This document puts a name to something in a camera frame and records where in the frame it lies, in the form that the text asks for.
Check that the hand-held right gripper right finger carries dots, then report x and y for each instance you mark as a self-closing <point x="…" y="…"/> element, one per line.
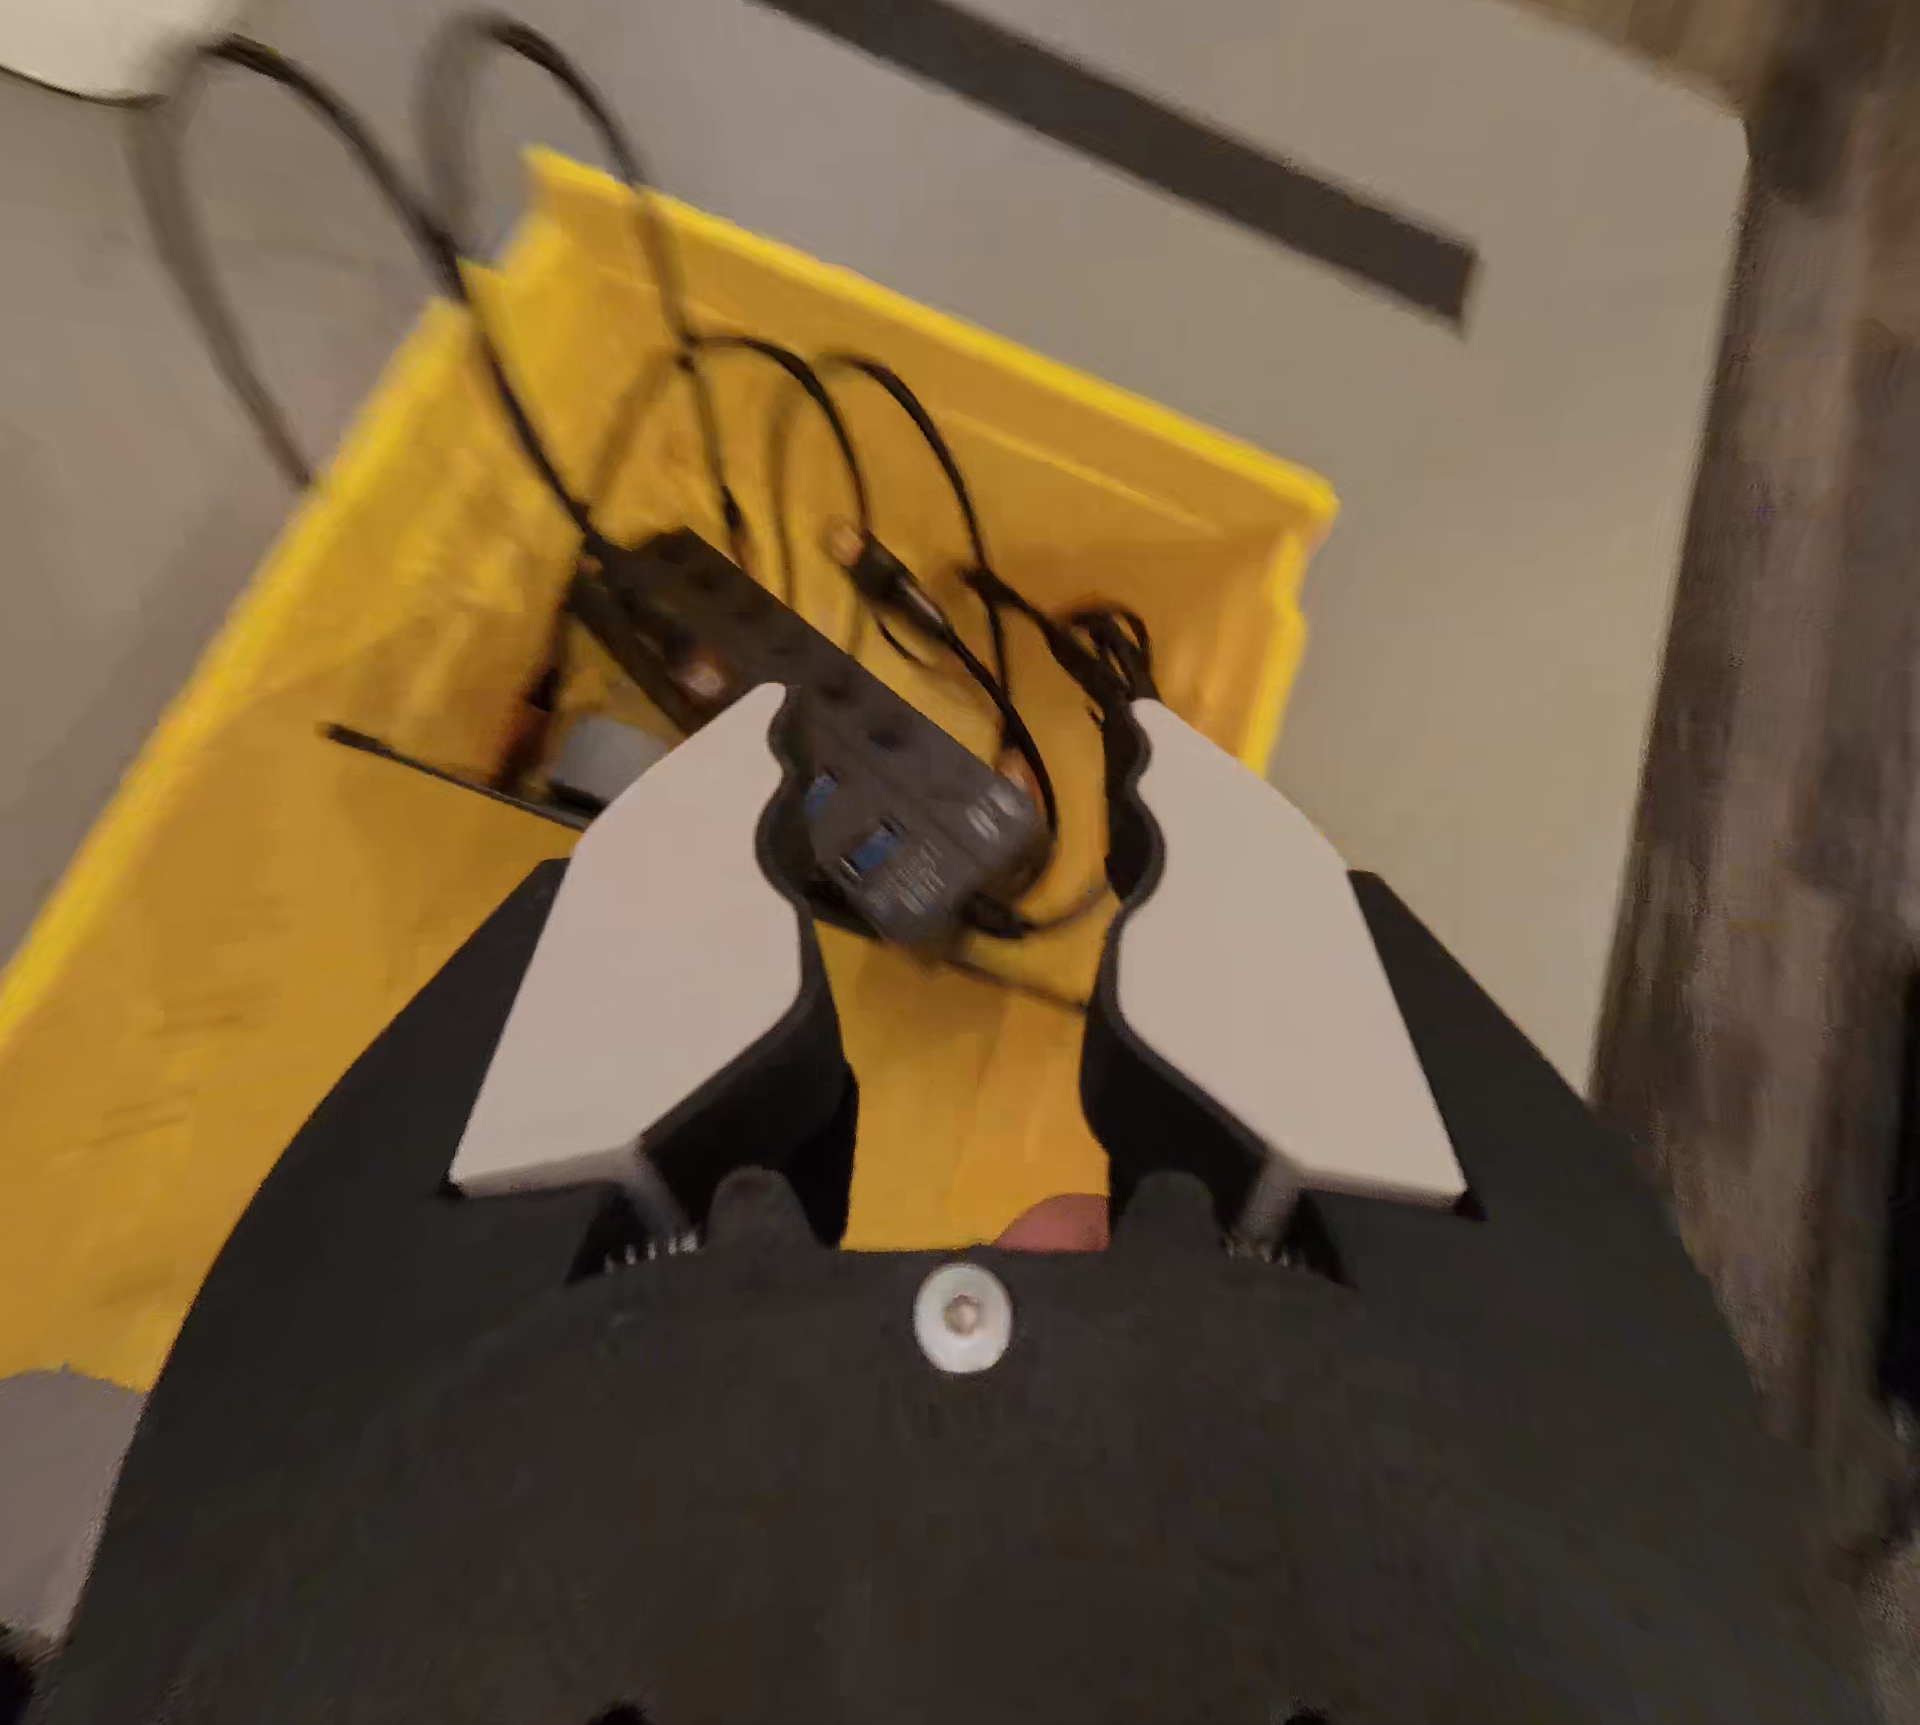
<point x="1276" y="993"/>

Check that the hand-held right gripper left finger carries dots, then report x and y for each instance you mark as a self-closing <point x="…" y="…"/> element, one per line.
<point x="647" y="976"/>

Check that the black power strip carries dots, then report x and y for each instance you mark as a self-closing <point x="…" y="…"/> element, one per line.
<point x="903" y="764"/>

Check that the yellow plastic bin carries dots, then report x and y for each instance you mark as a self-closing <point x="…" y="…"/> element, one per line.
<point x="301" y="976"/>

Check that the small grey plug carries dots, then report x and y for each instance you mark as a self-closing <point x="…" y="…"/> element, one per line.
<point x="608" y="758"/>

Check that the person's right hand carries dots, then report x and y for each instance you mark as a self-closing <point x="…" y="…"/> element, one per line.
<point x="1054" y="1224"/>

